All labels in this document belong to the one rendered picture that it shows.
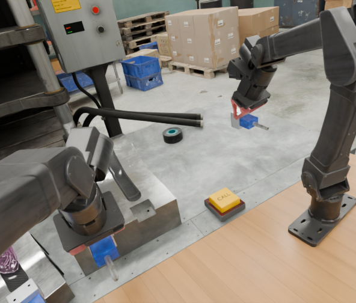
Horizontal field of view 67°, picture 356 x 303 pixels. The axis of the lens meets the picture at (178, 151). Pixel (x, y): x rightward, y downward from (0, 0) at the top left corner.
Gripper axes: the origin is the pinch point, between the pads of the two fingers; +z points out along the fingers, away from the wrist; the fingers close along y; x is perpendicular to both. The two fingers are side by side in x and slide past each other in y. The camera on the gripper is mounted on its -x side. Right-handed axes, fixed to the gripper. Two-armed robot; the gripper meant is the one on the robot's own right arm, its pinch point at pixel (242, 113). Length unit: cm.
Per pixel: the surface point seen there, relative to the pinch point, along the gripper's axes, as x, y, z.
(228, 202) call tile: 21.0, 23.8, 0.5
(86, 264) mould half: 15, 60, 4
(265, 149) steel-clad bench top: 11.4, -6.0, 10.5
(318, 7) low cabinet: -258, -567, 211
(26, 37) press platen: -68, 46, 4
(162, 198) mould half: 11.3, 37.8, 0.0
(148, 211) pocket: 11.7, 42.1, 3.0
